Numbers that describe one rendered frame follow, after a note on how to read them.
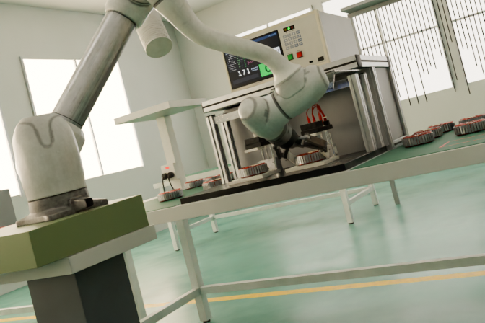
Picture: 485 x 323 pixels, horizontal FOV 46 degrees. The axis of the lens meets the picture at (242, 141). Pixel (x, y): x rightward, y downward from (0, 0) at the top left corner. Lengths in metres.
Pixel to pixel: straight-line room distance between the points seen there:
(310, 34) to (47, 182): 1.13
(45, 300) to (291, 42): 1.26
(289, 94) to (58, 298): 0.85
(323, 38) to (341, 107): 0.29
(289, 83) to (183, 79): 8.31
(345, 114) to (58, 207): 1.19
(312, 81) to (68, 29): 6.78
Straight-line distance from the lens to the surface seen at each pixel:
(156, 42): 3.34
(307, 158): 2.01
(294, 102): 1.73
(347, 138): 2.27
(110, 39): 1.83
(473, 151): 1.65
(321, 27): 2.17
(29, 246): 1.36
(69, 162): 1.55
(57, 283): 1.55
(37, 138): 1.54
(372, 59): 2.26
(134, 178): 8.44
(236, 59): 2.32
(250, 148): 2.21
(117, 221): 1.53
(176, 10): 1.75
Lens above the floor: 0.89
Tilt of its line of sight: 1 degrees up
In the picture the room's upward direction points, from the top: 14 degrees counter-clockwise
